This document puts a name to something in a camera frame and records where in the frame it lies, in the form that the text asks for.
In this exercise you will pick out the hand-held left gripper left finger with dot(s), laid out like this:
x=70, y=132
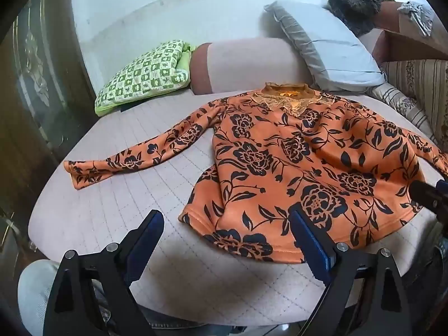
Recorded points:
x=154, y=231

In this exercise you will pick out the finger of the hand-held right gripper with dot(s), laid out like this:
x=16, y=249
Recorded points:
x=425, y=193

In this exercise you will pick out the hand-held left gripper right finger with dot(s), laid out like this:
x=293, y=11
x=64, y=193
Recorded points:
x=308, y=238

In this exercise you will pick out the orange black floral shirt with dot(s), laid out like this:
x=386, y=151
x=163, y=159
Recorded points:
x=280, y=168

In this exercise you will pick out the pink quilted bed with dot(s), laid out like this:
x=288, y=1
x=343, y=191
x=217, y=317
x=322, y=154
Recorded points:
x=122, y=182

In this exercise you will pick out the beige striped cushion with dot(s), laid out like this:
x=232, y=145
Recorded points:
x=420, y=80

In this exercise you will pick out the cardboard box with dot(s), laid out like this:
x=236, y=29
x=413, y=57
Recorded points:
x=402, y=47

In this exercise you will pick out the green checkered pillow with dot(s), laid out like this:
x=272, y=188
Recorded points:
x=140, y=77

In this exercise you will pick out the grey white pillow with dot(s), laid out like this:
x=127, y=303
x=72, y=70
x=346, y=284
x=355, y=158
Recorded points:
x=336, y=52

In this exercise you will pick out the grey white crumpled cloth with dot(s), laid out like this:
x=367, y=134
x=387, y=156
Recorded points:
x=418, y=15

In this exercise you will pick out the pink brown bolster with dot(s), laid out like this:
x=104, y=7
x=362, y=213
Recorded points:
x=245, y=63

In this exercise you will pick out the dark wooden wardrobe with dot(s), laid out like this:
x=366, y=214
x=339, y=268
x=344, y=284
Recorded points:
x=35, y=77

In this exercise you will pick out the dark fur garment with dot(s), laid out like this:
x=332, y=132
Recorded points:
x=353, y=10

